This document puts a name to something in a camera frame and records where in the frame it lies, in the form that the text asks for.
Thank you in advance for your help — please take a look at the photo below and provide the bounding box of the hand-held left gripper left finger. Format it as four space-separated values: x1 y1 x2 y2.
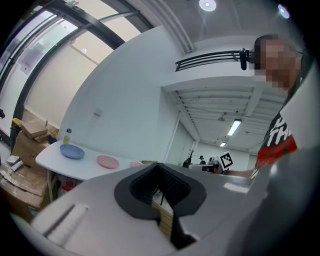
128 162 161 207

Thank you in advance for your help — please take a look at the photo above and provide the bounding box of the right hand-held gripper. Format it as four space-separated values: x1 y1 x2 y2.
206 150 235 175

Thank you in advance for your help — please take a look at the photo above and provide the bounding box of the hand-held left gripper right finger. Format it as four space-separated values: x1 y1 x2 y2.
158 162 192 208

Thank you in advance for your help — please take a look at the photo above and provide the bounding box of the pink plate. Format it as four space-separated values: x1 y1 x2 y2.
96 154 121 169

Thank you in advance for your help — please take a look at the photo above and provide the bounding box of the blue plate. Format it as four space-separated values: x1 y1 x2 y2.
59 143 86 160

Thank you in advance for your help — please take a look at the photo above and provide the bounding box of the person's right forearm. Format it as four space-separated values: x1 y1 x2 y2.
227 169 255 179

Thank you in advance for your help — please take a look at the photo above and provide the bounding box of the wooden slatted crate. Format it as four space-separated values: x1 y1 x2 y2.
150 193 176 237

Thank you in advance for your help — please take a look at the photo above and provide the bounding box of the long fluorescent ceiling light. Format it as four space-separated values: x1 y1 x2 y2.
226 119 242 137

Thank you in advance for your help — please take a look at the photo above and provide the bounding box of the black coat tree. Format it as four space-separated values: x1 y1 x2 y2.
185 148 197 164

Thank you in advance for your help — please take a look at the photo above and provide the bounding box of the white table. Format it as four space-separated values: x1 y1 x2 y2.
35 139 151 202

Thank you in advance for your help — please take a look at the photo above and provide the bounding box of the clear bottle with green cap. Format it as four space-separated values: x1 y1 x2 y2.
62 127 73 145

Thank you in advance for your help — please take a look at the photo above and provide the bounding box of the black balcony railing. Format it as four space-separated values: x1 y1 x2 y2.
175 49 242 73

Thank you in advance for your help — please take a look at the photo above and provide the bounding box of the person's head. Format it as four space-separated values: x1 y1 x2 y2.
252 33 305 95

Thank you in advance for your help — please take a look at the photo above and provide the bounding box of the large cardboard box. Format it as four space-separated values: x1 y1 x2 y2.
11 130 51 174

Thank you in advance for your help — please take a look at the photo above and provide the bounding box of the small flat cardboard box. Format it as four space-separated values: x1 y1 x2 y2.
20 120 50 139

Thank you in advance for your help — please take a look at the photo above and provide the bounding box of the worn flattened cardboard box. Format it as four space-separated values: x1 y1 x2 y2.
0 163 50 218

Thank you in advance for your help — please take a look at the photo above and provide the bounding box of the round ceiling light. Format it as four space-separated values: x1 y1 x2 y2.
277 4 291 20
198 0 217 12

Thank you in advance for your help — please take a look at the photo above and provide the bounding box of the black head-worn camera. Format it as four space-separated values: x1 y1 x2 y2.
239 47 252 72

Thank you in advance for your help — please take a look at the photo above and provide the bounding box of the black window frame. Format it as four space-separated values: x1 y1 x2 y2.
0 0 156 141

